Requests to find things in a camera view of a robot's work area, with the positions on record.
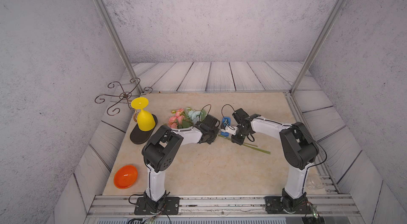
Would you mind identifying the blue tape dispenser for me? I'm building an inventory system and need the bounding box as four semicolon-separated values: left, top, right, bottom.
220;117;231;137

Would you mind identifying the artificial flower bouquet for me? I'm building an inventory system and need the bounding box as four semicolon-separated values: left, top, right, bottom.
167;105;271;155

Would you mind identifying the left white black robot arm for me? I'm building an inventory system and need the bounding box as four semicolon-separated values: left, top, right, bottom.
142;114;220;204

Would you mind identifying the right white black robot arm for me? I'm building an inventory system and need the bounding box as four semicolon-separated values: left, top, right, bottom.
231;109;319;212

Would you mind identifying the yellow plastic goblet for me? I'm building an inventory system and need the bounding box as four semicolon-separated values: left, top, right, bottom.
131;97;156;131

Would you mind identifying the black oval tray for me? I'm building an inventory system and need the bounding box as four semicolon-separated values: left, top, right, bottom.
129;114;159;145

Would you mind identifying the clear plastic cup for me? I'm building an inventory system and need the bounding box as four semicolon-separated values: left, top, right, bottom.
306;174;325;190

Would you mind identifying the orange plastic bowl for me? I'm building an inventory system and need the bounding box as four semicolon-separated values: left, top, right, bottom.
113;165;138;189

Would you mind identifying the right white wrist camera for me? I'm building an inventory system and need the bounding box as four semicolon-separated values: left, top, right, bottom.
221;125;237;137

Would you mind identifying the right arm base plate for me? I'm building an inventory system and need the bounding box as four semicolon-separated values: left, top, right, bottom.
264;195;312;214

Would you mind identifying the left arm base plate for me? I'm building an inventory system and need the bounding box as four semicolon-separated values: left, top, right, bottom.
134;196;180;216

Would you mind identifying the curly metal wire stand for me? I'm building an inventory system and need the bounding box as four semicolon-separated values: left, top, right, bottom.
94;77;153;117

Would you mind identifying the aluminium rail front frame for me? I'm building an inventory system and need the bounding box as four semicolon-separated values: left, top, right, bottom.
87;194;364;224

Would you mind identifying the right aluminium corner post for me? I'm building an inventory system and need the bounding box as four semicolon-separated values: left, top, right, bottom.
289;0;347;95

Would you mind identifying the aluminium corner post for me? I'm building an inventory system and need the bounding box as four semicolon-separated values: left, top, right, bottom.
93;0;137;79
289;0;347;95

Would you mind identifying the left aluminium corner post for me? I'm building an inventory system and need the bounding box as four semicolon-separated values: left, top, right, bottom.
93;0;137;79

